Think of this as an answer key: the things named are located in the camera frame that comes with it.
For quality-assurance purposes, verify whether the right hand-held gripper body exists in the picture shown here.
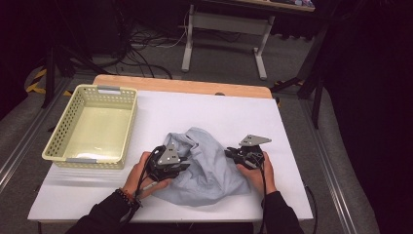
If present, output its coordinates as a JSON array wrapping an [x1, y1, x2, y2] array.
[[227, 134, 273, 171]]

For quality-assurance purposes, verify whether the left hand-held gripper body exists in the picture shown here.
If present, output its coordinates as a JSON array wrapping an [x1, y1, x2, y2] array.
[[145, 141, 192, 182]]

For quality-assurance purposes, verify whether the light blue tank top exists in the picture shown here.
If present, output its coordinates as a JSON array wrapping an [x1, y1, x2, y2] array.
[[152, 127, 252, 208]]

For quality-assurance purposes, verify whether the yellow perforated plastic basket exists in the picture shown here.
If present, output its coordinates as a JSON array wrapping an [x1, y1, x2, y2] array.
[[41, 84, 138, 171]]

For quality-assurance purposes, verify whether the person's right hand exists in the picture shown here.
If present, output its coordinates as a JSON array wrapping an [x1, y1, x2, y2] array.
[[235, 151, 278, 196]]

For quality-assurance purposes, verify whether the person's left hand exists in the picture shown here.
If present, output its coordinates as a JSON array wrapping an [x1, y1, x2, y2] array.
[[122, 150, 173, 200]]

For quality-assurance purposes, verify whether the wooden table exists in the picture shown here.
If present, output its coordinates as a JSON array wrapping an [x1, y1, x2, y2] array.
[[93, 74, 274, 99]]

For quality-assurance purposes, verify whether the black metal stand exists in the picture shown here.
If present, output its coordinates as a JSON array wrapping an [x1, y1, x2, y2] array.
[[270, 23, 329, 130], [40, 42, 110, 110]]

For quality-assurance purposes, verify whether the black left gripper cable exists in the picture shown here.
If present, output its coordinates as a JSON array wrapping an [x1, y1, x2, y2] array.
[[120, 145, 167, 225]]

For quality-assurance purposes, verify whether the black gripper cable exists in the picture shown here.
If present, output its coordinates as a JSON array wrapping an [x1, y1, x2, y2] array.
[[247, 152, 319, 234], [120, 145, 167, 225]]

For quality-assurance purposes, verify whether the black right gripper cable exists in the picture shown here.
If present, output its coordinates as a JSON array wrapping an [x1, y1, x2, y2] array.
[[247, 152, 319, 234]]

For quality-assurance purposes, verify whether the dark bead bracelet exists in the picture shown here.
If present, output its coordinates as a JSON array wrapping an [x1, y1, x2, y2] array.
[[114, 187, 143, 210]]

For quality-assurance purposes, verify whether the aluminium floor rail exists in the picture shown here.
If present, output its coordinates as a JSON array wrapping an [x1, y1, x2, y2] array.
[[299, 98, 358, 234], [0, 77, 71, 193]]

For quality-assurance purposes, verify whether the bundle of floor cables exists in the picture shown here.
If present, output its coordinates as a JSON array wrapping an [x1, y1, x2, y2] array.
[[106, 9, 191, 81]]

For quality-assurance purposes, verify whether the desk with white metal frame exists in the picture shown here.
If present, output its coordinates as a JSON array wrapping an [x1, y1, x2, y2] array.
[[179, 0, 317, 82]]

